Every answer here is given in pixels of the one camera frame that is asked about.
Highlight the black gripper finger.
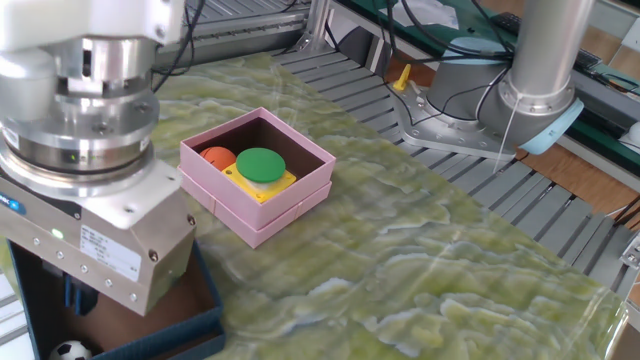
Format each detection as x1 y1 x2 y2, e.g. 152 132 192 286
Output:
62 273 77 309
73 282 100 318

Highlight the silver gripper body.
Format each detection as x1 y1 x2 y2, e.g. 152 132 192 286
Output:
0 159 197 317

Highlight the dark blue box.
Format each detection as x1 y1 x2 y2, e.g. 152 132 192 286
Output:
7 238 226 360

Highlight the orange mini basketball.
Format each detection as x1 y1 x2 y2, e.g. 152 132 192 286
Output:
199 146 237 172

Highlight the yellow box green push button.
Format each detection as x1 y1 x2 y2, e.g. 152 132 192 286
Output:
221 147 297 204

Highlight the pink open box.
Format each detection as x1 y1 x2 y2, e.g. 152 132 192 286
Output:
175 107 337 250

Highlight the small soccer ball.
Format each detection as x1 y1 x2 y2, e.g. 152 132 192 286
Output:
48 339 94 360

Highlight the green marble pattern mat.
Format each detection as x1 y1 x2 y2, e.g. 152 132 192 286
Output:
0 52 629 360

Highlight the small yellow plastic piece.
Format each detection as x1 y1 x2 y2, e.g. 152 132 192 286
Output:
392 63 413 93

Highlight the white zip tie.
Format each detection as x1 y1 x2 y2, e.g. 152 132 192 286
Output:
492 94 524 175

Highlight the black keyboard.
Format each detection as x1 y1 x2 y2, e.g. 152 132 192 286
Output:
492 12 604 71

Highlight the black cable black plug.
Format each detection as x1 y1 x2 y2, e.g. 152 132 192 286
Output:
149 0 207 95

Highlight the aluminium table rail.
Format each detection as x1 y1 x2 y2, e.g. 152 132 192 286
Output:
154 0 311 69

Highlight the aluminium upright post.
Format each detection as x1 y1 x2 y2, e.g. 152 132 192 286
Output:
299 0 334 51

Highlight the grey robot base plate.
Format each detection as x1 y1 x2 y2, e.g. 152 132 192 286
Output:
389 82 524 162

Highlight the thin black cable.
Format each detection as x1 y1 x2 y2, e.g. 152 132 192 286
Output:
372 0 514 129

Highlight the metal corner bracket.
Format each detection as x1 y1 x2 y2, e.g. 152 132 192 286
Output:
619 232 640 271

